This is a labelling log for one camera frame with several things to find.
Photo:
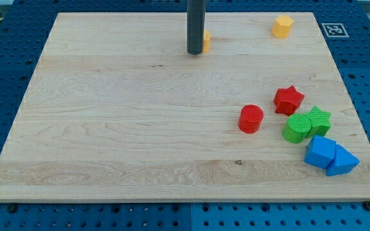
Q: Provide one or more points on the yellow heart block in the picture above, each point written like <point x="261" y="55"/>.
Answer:
<point x="206" y="42"/>

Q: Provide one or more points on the red cylinder block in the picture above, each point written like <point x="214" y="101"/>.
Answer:
<point x="250" y="118"/>

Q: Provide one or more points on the light wooden board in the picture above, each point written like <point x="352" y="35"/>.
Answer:
<point x="117" y="111"/>

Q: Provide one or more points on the red star block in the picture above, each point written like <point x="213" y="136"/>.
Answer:
<point x="287" y="100"/>

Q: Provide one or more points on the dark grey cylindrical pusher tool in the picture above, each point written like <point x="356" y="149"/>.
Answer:
<point x="195" y="12"/>

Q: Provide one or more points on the green cylinder block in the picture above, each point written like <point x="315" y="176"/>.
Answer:
<point x="296" y="128"/>

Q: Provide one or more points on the yellow hexagon block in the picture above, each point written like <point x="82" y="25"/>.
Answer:
<point x="282" y="26"/>

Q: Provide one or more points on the green star block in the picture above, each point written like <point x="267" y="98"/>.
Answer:
<point x="320" y="122"/>

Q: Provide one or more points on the blue cube block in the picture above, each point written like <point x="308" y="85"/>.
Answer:
<point x="320" y="151"/>

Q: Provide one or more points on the blue triangle block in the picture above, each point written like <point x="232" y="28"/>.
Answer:
<point x="343" y="163"/>

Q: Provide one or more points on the white fiducial marker tag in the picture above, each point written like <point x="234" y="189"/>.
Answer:
<point x="334" y="30"/>

